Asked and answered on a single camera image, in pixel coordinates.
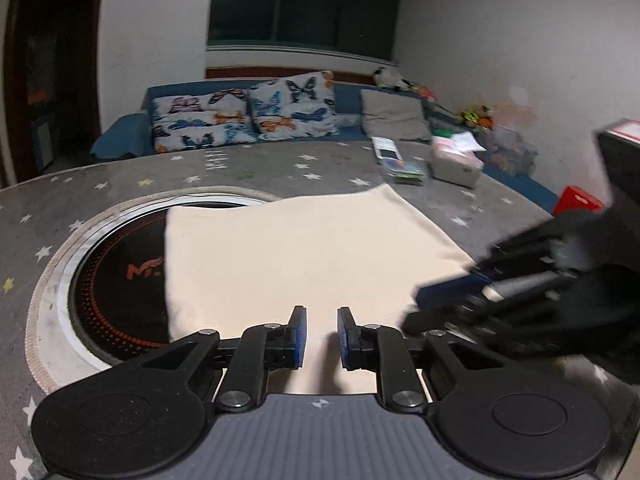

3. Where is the red box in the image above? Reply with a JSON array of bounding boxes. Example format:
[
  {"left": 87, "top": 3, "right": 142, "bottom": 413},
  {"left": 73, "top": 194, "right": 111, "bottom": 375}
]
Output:
[{"left": 552, "top": 186, "right": 606, "bottom": 216}]

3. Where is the black white plush toy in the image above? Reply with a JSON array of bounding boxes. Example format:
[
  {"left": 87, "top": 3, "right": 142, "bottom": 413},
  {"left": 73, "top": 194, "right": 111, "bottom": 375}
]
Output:
[{"left": 372, "top": 67, "right": 416, "bottom": 92}]

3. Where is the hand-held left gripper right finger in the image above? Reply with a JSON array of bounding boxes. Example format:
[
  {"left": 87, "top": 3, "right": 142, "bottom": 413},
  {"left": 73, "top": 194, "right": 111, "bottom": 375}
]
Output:
[{"left": 336, "top": 306, "right": 482, "bottom": 413}]

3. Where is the grey star tablecloth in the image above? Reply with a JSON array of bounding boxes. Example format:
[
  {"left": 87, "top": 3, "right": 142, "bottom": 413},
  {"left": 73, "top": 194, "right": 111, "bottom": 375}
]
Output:
[{"left": 0, "top": 139, "right": 640, "bottom": 480}]

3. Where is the blue sofa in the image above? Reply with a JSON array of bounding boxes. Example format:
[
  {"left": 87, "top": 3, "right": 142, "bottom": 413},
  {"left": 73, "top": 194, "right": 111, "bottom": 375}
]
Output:
[{"left": 90, "top": 77, "right": 558, "bottom": 213}]

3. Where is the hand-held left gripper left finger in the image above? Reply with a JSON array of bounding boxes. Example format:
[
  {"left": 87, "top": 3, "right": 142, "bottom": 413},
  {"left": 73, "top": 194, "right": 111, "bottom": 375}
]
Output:
[{"left": 167, "top": 305, "right": 308, "bottom": 413}]

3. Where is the dark window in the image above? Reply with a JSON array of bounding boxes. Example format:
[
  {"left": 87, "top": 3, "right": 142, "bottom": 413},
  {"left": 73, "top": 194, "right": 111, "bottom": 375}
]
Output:
[{"left": 206, "top": 0, "right": 405, "bottom": 63}]

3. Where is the clear plastic storage box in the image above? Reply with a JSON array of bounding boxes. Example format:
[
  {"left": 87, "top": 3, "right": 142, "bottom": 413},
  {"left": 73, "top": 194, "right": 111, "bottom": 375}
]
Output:
[{"left": 480, "top": 122, "right": 538, "bottom": 176}]

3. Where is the round black induction cooktop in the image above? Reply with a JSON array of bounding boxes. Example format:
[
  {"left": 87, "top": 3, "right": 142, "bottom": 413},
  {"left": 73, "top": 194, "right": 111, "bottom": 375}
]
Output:
[{"left": 67, "top": 200, "right": 273, "bottom": 366}]

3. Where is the plain grey cushion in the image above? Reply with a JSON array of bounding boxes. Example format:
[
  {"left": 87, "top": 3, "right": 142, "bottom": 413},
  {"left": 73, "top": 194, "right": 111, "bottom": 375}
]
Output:
[{"left": 360, "top": 88, "right": 432, "bottom": 143}]

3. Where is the wide butterfly print cushion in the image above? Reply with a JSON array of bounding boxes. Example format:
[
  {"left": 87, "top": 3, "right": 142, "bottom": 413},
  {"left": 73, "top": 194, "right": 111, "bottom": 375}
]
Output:
[{"left": 150, "top": 88, "right": 258, "bottom": 154}]

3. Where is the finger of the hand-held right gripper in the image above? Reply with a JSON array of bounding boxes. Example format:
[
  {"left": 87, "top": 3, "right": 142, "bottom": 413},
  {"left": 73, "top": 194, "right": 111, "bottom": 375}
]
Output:
[
  {"left": 414, "top": 225, "right": 576, "bottom": 307},
  {"left": 402, "top": 285, "right": 566, "bottom": 341}
]

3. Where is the dark wooden door frame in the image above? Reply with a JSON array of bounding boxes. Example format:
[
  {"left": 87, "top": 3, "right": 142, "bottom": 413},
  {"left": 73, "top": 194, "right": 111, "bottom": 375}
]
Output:
[{"left": 0, "top": 0, "right": 108, "bottom": 188}]

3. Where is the patterned blue sofa cover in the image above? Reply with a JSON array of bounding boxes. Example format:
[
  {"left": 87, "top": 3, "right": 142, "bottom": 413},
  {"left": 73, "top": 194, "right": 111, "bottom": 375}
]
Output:
[{"left": 480, "top": 162, "right": 558, "bottom": 213}]

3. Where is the tall butterfly print cushion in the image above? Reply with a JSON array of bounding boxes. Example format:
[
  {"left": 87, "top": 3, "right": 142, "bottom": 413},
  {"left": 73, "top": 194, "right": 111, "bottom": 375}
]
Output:
[{"left": 247, "top": 71, "right": 340, "bottom": 141}]

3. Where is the pink white tissue pack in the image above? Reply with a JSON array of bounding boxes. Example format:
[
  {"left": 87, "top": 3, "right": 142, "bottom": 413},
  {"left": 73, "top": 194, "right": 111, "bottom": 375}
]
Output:
[{"left": 430, "top": 131, "right": 486, "bottom": 188}]

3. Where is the white remote control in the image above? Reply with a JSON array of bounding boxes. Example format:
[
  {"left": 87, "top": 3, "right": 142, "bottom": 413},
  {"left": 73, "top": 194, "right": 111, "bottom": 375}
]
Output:
[{"left": 372, "top": 136, "right": 401, "bottom": 161}]

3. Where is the cream garment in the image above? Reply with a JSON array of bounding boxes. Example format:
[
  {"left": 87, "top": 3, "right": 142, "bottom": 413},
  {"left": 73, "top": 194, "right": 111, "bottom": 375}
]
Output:
[{"left": 164, "top": 183, "right": 476, "bottom": 396}]

